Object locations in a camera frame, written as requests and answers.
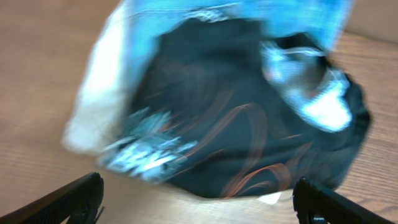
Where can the black patterned sports jersey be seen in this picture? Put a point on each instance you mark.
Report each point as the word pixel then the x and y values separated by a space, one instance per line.
pixel 224 111

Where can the folded blue denim jeans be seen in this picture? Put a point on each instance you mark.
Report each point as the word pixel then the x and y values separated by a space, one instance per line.
pixel 308 27

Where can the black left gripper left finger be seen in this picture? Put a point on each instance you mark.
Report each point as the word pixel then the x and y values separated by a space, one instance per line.
pixel 78 202

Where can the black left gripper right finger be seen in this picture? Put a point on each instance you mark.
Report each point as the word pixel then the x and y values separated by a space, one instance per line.
pixel 316 204

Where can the folded white cloth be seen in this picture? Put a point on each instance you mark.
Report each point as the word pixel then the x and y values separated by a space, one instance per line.
pixel 105 89

